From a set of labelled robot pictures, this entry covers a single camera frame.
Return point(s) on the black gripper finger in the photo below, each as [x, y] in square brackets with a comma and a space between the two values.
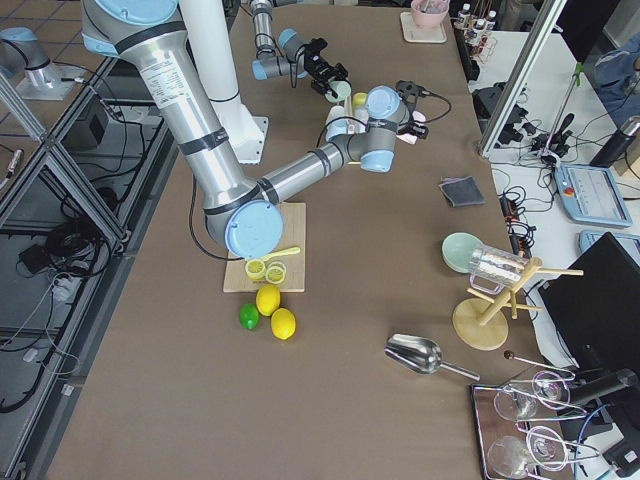
[323, 88]

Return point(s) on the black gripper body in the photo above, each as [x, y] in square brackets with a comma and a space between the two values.
[417, 131]
[324, 73]

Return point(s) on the mint green cup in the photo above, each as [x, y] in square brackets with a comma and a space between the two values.
[339, 90]

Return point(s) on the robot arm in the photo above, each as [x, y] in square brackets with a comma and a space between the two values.
[290, 55]
[166, 42]

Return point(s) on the yellow cup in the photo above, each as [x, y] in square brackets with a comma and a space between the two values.
[358, 101]

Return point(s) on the cream tray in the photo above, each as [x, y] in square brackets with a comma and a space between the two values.
[430, 29]

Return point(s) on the pink bowl with ice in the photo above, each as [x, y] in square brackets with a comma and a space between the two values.
[429, 13]

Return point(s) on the grey folded cloth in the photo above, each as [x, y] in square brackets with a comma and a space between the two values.
[461, 192]

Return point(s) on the green bowl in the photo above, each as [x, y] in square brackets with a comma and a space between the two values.
[457, 249]

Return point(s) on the yellow plastic knife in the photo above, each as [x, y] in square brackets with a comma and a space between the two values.
[283, 252]

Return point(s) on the lemon slice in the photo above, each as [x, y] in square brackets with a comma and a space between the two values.
[255, 269]
[275, 273]

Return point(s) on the glass mug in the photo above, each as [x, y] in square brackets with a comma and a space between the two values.
[492, 269]

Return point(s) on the teach pendant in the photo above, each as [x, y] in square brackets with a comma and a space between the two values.
[590, 196]
[629, 242]

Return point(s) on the wooden cutting board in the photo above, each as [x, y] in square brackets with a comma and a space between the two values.
[294, 216]

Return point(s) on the yellow lemon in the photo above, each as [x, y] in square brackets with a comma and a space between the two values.
[268, 299]
[283, 324]

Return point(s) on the black thermos bottle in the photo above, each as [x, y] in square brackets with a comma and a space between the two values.
[617, 144]

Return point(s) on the green lime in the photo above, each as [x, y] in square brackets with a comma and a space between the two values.
[249, 316]

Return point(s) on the wooden mug tree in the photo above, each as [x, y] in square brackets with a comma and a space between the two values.
[480, 322]

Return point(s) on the metal scoop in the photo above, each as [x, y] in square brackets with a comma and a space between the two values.
[422, 355]

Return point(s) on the black monitor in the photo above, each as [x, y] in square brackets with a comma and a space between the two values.
[597, 314]

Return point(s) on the wine glass rack tray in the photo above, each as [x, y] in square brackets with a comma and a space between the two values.
[518, 427]

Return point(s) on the white wire cup holder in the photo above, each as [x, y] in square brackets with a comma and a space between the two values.
[342, 119]

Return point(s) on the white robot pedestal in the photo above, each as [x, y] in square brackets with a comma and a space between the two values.
[220, 75]

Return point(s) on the aluminium frame post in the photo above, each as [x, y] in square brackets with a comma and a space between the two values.
[542, 28]

